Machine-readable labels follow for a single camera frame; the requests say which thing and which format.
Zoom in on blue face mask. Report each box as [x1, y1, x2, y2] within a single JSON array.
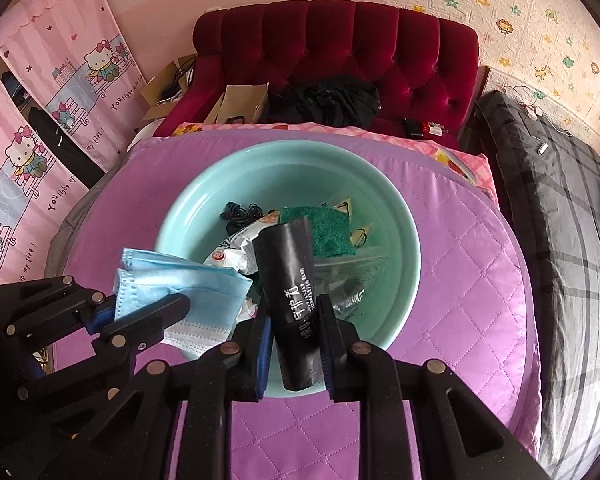
[[113, 247, 254, 333], [162, 305, 243, 361]]

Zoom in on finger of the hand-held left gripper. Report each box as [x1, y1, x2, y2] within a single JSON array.
[[92, 294, 191, 361], [0, 275, 116, 342]]

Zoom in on dark cloth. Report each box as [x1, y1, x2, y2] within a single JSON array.
[[270, 76, 381, 128]]

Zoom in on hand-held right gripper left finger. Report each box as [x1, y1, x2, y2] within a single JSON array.
[[80, 310, 275, 480]]

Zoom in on clear plastic bag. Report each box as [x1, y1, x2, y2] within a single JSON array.
[[312, 245, 390, 318]]

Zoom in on red velvet sofa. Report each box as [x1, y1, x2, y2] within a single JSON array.
[[152, 2, 481, 138]]

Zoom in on teal plastic basin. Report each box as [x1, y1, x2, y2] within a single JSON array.
[[155, 140, 423, 400]]

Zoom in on grey plaid bed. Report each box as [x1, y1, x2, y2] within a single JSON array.
[[475, 90, 600, 466]]

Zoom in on pink cartoon curtain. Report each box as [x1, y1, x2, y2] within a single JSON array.
[[0, 0, 148, 191], [0, 52, 93, 291]]

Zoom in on black garbage bag roll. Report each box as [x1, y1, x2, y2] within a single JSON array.
[[251, 217, 326, 392]]

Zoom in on cardboard box on sofa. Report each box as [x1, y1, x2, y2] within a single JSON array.
[[205, 81, 270, 125]]

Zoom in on white orange snack packet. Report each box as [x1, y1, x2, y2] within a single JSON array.
[[200, 210, 281, 276]]

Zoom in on black earphones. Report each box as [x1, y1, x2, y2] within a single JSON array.
[[219, 201, 263, 226]]

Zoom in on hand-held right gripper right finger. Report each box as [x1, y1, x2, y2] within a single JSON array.
[[316, 295, 551, 480]]

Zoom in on green scouring pad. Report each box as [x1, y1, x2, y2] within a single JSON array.
[[279, 205, 358, 257]]

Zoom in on white charger cable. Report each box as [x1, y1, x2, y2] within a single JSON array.
[[502, 85, 576, 136]]

